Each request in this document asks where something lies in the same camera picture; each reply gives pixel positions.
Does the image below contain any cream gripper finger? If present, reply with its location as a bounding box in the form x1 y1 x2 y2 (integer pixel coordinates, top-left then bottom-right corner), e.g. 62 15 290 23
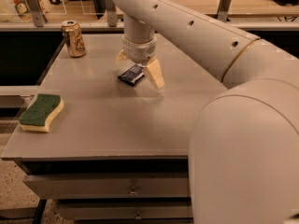
143 58 164 90
115 50 128 63

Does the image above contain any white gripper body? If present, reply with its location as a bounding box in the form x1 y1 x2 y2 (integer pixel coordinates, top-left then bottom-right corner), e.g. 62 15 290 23
121 36 157 63

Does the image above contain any dark blue snack bar wrapper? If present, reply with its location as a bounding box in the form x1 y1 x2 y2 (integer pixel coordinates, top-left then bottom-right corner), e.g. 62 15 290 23
118 63 144 87

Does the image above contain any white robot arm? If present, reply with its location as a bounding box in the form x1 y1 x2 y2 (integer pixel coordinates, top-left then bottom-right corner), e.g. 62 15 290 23
113 0 299 224

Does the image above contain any gold beverage can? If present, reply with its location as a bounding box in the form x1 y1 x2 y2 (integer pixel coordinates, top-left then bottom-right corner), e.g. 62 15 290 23
62 21 86 58

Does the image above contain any green and yellow sponge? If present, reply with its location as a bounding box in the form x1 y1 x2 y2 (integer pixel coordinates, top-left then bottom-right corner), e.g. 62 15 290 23
20 93 64 133

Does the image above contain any white printed bag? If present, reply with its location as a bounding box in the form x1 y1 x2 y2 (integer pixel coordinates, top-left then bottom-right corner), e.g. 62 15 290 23
0 0 48 22

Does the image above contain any upper metal drawer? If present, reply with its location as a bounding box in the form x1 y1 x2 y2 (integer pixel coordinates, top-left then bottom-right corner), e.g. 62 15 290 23
23 173 190 200

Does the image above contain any metal drawer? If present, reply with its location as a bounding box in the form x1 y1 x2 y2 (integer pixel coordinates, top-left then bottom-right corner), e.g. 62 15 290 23
23 173 190 200
57 200 192 220

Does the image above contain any lower metal drawer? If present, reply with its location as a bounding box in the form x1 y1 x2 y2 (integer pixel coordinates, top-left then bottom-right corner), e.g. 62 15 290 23
57 200 192 220

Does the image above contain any metal glass clamp post middle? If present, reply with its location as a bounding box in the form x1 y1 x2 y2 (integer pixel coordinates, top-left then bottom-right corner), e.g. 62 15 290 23
105 0 118 27

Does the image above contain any metal glass clamp post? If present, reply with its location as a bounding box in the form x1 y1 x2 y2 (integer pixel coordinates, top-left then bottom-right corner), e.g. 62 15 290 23
216 0 232 22
26 0 47 27
105 0 118 27

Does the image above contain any metal glass clamp post right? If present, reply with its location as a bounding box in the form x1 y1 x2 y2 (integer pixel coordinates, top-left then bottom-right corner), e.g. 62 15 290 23
216 0 232 22

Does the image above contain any metal glass clamp post left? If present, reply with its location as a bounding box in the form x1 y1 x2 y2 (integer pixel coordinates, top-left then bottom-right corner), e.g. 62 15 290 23
26 0 47 27

